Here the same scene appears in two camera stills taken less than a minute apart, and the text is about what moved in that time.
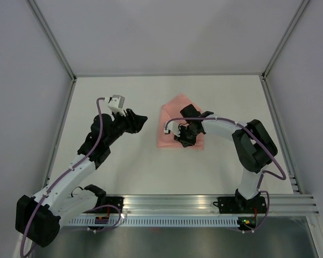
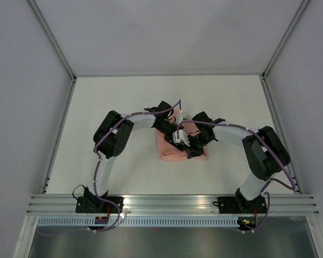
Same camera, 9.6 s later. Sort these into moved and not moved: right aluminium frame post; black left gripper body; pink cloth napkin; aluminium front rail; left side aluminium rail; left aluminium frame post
Moved: pink cloth napkin; black left gripper body
Not moved: aluminium front rail; right aluminium frame post; left aluminium frame post; left side aluminium rail
